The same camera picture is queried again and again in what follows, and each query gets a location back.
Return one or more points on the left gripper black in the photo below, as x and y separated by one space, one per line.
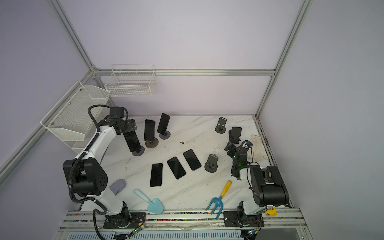
131 125

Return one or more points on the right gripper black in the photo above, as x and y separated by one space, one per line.
229 147

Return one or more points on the phone from stand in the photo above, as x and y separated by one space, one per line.
192 160
176 168
156 175

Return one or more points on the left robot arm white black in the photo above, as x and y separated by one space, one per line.
86 179

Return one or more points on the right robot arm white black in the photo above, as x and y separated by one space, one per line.
265 182

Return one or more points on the black folding phone stand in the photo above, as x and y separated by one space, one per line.
234 135

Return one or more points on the grey round stand far left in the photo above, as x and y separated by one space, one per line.
139 152

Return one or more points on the phone on wooden-base stand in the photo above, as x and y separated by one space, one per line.
149 134

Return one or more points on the phone on grey round stand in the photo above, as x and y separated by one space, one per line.
163 124

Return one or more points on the grey round phone stand back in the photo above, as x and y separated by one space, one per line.
165 136

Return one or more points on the white work glove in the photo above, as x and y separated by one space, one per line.
257 152

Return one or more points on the white mesh two-tier shelf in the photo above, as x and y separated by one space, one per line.
69 120

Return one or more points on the blue yellow garden fork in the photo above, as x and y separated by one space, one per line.
218 201

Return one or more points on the yellow tape measure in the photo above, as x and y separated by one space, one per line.
270 210

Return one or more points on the grey felt pad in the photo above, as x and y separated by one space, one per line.
118 186

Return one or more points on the teal garden trowel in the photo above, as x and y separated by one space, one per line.
154 206

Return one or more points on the white wire basket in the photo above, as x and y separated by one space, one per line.
131 81

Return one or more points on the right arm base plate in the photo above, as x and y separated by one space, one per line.
243 219

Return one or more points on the aluminium front rail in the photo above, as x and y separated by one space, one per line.
203 220

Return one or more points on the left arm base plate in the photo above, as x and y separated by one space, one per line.
130 222

